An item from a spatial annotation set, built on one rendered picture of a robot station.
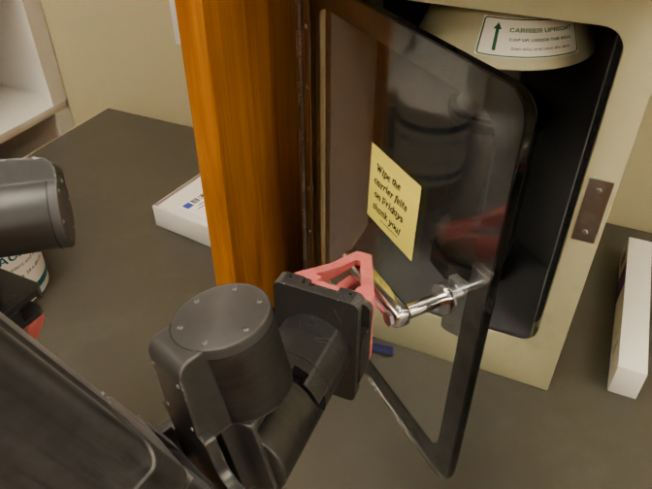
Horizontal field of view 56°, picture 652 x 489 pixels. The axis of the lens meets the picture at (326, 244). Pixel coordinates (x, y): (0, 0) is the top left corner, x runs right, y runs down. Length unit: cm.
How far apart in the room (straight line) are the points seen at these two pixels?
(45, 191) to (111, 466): 23
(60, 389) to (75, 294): 66
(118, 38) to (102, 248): 54
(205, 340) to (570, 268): 44
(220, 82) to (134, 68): 81
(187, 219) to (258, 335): 66
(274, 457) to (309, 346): 8
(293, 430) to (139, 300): 55
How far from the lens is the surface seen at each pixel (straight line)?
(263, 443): 37
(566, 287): 69
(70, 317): 91
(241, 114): 66
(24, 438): 30
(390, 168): 51
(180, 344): 33
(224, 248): 71
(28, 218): 49
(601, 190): 62
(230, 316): 34
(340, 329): 43
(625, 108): 59
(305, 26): 61
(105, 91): 150
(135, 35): 137
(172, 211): 100
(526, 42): 60
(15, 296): 57
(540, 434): 76
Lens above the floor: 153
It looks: 38 degrees down
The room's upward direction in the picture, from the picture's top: straight up
